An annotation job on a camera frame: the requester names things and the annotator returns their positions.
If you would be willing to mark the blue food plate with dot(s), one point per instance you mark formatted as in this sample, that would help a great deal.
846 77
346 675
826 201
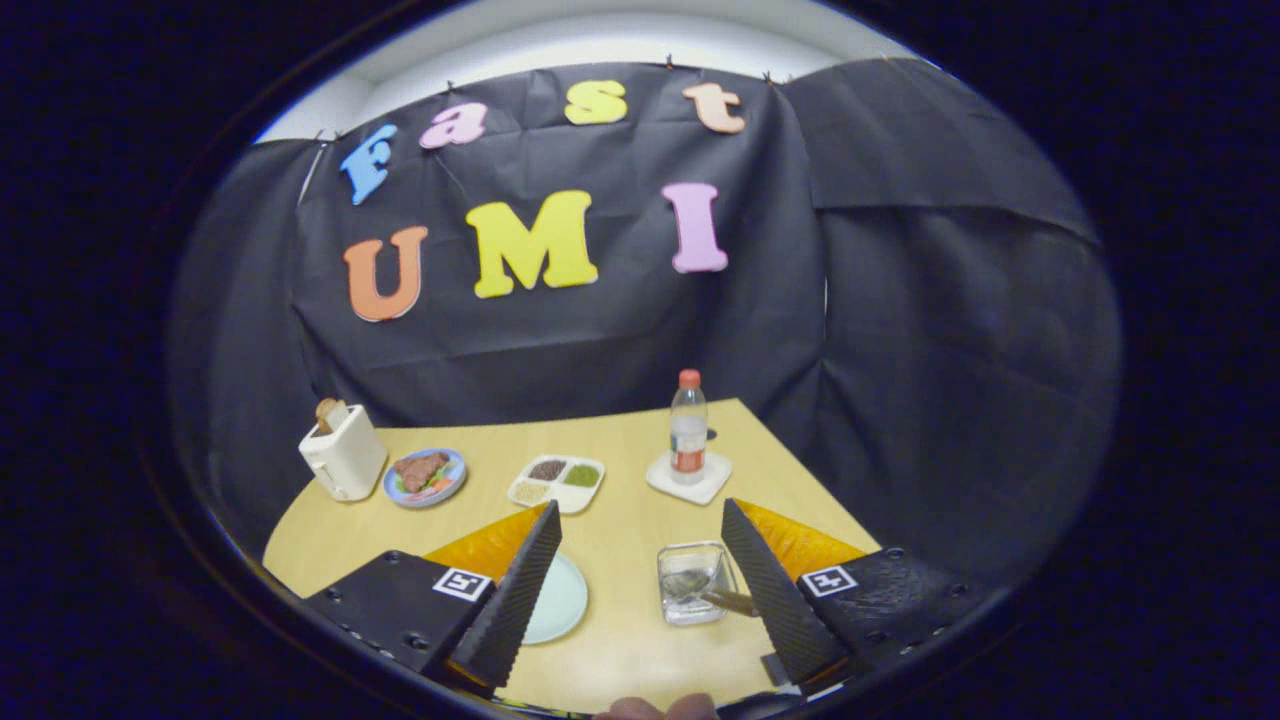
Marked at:
455 487

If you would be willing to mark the pale green plate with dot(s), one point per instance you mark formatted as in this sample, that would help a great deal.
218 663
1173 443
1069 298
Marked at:
560 600

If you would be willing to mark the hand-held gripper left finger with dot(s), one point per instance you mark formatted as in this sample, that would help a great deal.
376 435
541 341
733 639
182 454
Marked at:
515 600

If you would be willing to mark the clear water bottle red cap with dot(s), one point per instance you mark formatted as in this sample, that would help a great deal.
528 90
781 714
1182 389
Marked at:
688 440

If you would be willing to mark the white square coaster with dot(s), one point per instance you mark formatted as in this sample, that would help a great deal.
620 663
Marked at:
712 485

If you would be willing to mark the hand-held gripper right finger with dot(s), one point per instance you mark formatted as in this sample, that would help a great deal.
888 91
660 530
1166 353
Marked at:
775 600

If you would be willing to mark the brown steak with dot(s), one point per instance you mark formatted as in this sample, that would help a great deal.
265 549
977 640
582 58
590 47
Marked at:
418 468

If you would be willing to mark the toast slice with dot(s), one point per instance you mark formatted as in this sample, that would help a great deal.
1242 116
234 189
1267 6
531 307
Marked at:
328 412

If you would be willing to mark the white toaster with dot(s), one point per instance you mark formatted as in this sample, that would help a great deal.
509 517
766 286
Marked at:
345 462

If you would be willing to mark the white divided bean dish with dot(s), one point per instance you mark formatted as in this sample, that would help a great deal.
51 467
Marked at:
570 500

